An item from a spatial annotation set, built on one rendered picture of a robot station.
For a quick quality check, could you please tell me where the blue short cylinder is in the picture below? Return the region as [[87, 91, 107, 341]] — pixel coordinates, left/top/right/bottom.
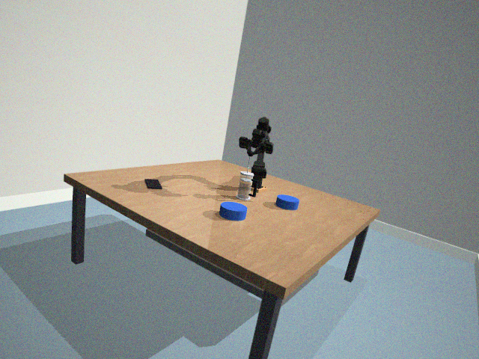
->
[[275, 194, 300, 210], [219, 202, 247, 221]]

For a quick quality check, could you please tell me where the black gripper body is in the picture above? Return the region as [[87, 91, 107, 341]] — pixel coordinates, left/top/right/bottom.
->
[[239, 136, 273, 154]]

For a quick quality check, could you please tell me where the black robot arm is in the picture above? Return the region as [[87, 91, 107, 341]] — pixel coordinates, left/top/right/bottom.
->
[[251, 117, 272, 188]]

